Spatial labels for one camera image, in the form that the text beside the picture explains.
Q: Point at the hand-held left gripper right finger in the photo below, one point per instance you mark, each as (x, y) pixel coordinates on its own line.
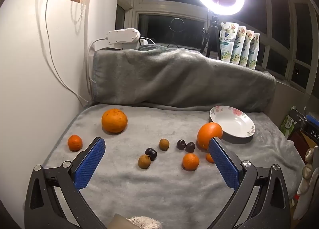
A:
(224, 166)

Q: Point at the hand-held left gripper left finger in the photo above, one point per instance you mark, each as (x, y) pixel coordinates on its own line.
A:
(91, 164)

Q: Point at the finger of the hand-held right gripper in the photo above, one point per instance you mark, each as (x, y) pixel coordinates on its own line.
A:
(300, 119)

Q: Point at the tiny orange kumquat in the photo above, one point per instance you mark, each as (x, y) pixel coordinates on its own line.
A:
(208, 158)

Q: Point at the small orange mandarin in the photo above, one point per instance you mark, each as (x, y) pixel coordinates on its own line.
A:
(75, 142)
(190, 161)

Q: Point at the large smooth orange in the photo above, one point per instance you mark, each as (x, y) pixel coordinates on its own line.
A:
(208, 131)

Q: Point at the dark plum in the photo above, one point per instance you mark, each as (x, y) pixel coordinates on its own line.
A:
(181, 144)
(190, 147)

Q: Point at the white floral plate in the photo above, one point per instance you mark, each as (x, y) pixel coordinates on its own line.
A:
(231, 121)

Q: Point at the large rough-skinned orange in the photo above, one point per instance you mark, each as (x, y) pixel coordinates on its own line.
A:
(114, 120)

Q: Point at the brown longan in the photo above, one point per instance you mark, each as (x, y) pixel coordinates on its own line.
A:
(164, 144)
(144, 161)

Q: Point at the person's right hand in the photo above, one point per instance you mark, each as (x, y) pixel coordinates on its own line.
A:
(307, 169)

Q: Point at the person's left hand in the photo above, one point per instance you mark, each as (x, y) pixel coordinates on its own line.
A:
(143, 222)

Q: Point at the green snack packet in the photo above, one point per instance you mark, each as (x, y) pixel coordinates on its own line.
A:
(286, 124)

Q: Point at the dark red box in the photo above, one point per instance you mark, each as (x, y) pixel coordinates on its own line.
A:
(297, 141)

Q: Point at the grey fleece blanket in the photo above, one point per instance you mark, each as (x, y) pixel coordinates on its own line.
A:
(162, 82)

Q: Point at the white cabinet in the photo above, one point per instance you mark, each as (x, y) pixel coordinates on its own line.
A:
(25, 69)

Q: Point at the white power strip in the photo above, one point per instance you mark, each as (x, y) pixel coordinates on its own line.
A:
(122, 36)

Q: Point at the white window frame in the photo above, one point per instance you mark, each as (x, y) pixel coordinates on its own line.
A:
(274, 32)

